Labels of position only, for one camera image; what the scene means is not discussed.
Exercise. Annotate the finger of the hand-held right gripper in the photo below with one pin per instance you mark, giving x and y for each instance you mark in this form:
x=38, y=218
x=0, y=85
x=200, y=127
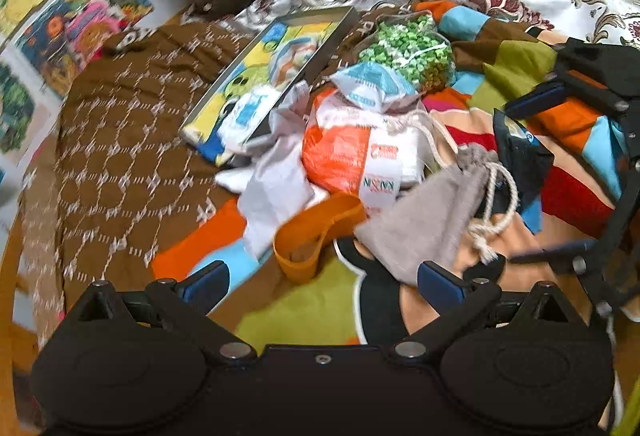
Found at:
x=537, y=98
x=555, y=252

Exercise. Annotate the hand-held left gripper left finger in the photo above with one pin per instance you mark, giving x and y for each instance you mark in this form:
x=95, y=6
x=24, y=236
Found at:
x=205, y=285

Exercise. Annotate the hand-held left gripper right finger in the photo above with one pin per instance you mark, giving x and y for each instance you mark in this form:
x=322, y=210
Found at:
x=440, y=283

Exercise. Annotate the white non-woven cloth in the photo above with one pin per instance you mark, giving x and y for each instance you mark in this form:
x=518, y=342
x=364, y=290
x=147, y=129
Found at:
x=275, y=186

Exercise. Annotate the dark blue packet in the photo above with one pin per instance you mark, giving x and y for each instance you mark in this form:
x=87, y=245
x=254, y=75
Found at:
x=520, y=161

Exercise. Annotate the colourful patchwork blanket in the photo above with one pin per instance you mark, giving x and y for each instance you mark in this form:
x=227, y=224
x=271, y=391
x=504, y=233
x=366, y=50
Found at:
x=300, y=311

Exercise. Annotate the orange elastic band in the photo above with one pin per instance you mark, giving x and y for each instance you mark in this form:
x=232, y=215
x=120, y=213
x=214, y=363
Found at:
x=340, y=208

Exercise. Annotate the green patterned clear bag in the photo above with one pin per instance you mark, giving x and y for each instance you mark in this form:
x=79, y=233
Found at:
x=410, y=51

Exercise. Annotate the orange and white plastic bag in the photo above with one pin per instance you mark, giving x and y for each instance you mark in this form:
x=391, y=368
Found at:
x=340, y=151

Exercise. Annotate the white packet with blue print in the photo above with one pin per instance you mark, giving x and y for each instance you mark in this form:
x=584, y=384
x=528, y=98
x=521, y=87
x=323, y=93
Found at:
x=370, y=83

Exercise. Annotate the small white and blue cloth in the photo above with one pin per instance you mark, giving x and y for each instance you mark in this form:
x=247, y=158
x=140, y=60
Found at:
x=247, y=113

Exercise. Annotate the brown patterned blanket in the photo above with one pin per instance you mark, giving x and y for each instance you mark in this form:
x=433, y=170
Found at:
x=125, y=116

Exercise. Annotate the green tree wall poster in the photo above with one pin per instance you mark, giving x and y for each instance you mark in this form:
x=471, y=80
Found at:
x=17, y=111

